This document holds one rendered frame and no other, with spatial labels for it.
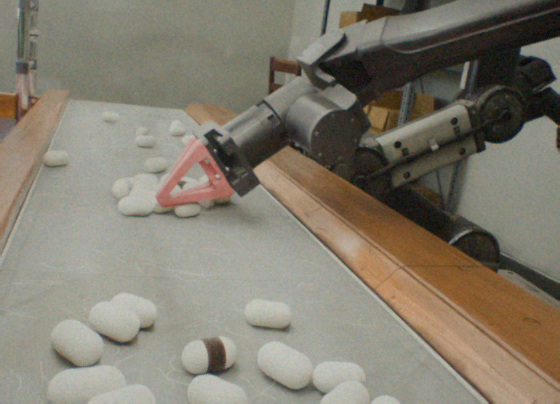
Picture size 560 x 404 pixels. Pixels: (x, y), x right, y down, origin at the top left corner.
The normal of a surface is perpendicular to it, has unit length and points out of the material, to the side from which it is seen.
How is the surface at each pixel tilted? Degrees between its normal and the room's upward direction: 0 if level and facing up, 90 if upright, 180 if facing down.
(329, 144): 98
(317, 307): 0
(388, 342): 0
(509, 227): 89
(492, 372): 45
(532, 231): 90
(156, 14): 90
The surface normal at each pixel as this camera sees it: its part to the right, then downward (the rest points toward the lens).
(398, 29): -0.37, -0.62
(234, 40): 0.36, 0.28
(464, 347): -0.58, -0.71
